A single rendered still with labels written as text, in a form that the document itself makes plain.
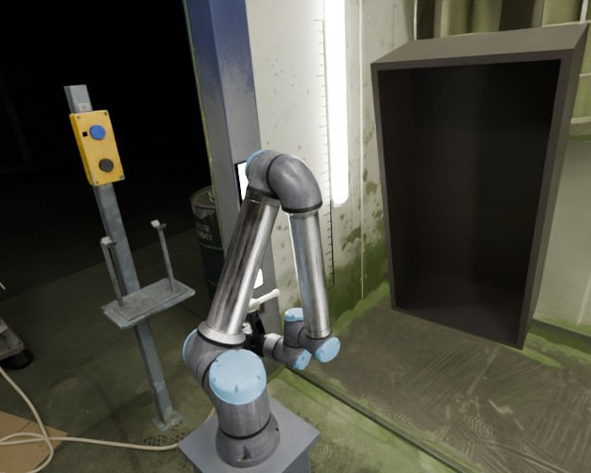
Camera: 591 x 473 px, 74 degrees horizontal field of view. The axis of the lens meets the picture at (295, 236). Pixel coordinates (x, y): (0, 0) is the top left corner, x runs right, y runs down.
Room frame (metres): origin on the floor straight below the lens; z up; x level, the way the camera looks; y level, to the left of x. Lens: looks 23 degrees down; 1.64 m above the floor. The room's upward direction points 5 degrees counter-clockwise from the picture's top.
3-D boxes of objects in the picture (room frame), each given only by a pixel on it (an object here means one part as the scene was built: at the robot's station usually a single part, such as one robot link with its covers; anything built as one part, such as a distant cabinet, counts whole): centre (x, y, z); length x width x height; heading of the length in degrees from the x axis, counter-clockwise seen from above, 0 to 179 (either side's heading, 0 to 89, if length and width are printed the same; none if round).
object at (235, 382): (0.85, 0.19, 0.83); 0.17 x 0.15 x 0.18; 34
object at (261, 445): (0.84, 0.19, 0.69); 0.19 x 0.19 x 0.10
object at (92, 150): (1.50, 0.71, 1.42); 0.12 x 0.06 x 0.26; 135
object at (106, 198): (1.54, 0.75, 0.82); 0.06 x 0.06 x 1.64; 45
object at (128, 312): (1.43, 0.63, 0.95); 0.26 x 0.15 x 0.32; 135
